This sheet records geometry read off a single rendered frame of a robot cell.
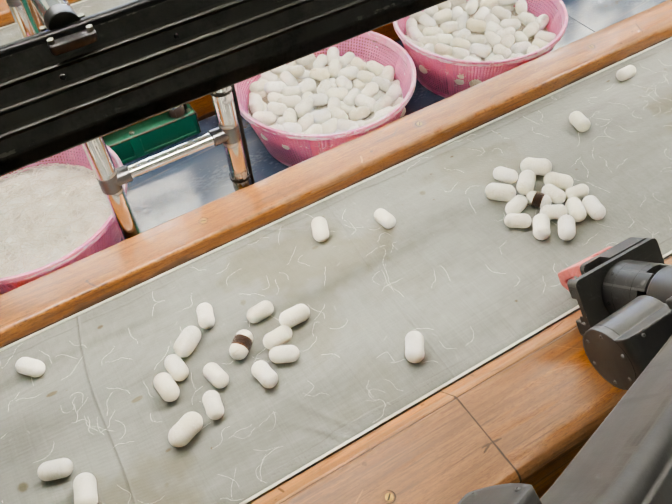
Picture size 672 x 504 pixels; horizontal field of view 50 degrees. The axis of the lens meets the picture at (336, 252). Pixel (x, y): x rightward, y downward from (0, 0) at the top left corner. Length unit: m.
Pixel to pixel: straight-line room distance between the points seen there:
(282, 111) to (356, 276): 0.33
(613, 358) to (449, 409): 0.16
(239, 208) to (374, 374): 0.27
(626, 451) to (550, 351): 0.35
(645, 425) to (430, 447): 0.30
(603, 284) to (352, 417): 0.27
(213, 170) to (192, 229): 0.22
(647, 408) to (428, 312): 0.39
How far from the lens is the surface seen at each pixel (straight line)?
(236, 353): 0.75
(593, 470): 0.39
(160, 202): 1.05
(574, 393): 0.72
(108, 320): 0.84
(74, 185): 1.02
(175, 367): 0.76
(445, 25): 1.21
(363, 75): 1.10
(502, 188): 0.89
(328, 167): 0.91
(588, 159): 0.98
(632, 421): 0.43
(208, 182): 1.06
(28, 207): 1.03
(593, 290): 0.72
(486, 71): 1.10
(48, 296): 0.86
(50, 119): 0.55
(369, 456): 0.67
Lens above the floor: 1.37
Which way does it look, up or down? 49 degrees down
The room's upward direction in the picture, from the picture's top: 6 degrees counter-clockwise
